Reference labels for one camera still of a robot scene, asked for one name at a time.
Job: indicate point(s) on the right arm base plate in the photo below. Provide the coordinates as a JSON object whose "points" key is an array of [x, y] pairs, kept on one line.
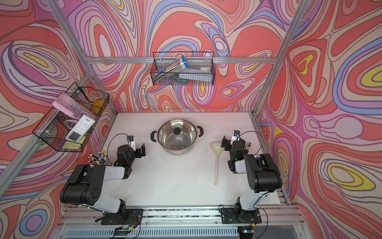
{"points": [[238, 216]]}

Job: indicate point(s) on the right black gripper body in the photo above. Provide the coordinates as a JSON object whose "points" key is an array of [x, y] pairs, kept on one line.
{"points": [[227, 142]]}

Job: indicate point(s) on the white remote control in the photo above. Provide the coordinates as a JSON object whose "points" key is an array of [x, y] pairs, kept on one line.
{"points": [[80, 129]]}

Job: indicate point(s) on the grey white box in basket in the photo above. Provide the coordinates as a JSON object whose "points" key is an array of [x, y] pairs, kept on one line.
{"points": [[197, 71]]}

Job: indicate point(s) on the aluminium rail front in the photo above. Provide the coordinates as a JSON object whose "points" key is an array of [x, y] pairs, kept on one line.
{"points": [[277, 222]]}

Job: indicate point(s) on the tube of straws blue cap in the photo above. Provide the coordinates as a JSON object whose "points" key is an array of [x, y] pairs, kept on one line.
{"points": [[168, 70]]}

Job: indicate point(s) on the pen cup with pens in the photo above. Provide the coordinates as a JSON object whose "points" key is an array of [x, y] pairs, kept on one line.
{"points": [[99, 159]]}

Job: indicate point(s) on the stainless steel pot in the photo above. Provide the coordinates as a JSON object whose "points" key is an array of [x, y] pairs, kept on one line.
{"points": [[177, 136]]}

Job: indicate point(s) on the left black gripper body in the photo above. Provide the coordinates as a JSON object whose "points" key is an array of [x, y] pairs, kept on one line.
{"points": [[138, 154]]}

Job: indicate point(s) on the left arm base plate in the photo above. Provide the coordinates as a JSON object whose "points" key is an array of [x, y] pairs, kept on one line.
{"points": [[131, 217]]}

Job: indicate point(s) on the yellow object in basket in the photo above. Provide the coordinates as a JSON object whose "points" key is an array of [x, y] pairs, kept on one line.
{"points": [[96, 106]]}

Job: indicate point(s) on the black wire basket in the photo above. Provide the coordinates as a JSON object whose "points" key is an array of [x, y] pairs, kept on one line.
{"points": [[163, 57], [55, 126]]}

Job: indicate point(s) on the pink box in basket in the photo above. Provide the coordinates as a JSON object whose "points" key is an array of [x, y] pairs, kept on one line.
{"points": [[65, 104]]}

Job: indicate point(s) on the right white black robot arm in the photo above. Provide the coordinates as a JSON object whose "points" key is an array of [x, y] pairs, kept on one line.
{"points": [[263, 178]]}

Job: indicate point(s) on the cream plastic ladle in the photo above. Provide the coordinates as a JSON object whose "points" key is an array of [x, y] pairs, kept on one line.
{"points": [[217, 149]]}

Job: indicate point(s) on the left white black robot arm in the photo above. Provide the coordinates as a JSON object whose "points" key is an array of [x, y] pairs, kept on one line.
{"points": [[84, 188]]}

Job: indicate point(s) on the black wire basket back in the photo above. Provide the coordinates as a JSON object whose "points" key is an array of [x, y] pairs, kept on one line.
{"points": [[163, 57]]}

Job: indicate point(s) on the black wire basket left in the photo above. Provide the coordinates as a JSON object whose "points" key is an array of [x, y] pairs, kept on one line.
{"points": [[55, 126]]}

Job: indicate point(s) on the glass pot lid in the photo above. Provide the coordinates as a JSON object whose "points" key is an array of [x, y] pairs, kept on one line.
{"points": [[177, 134]]}

